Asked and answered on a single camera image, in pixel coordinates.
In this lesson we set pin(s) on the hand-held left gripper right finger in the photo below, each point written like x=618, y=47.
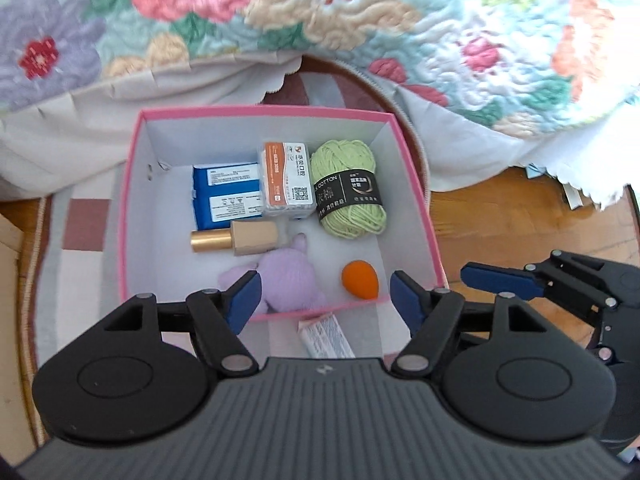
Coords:
x=405, y=300

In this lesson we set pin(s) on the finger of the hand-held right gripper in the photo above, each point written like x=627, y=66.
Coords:
x=495, y=280

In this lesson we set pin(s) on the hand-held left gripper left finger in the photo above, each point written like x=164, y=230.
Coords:
x=245, y=297

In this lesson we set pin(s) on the purple plush toy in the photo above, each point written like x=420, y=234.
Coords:
x=290, y=280

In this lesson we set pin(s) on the orange makeup sponge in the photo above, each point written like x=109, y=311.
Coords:
x=360, y=280

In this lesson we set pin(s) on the foundation bottle with gold cap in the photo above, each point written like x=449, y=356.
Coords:
x=250, y=237

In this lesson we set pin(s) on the blue wet wipes pack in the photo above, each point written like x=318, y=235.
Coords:
x=220, y=200

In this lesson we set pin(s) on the orange white cotton swab box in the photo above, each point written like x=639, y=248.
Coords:
x=287, y=180

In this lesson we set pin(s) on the pink cardboard box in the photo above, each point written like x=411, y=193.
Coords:
x=150, y=210

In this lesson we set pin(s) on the green yarn ball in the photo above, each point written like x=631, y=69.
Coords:
x=345, y=160

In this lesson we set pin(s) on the pile of papers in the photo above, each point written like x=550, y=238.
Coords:
x=570, y=190

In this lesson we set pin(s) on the checked floor rug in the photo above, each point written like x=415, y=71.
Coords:
x=75, y=260

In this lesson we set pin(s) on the beige wooden board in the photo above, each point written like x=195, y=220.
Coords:
x=10, y=310

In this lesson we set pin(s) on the floral quilt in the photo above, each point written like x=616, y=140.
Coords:
x=350, y=5

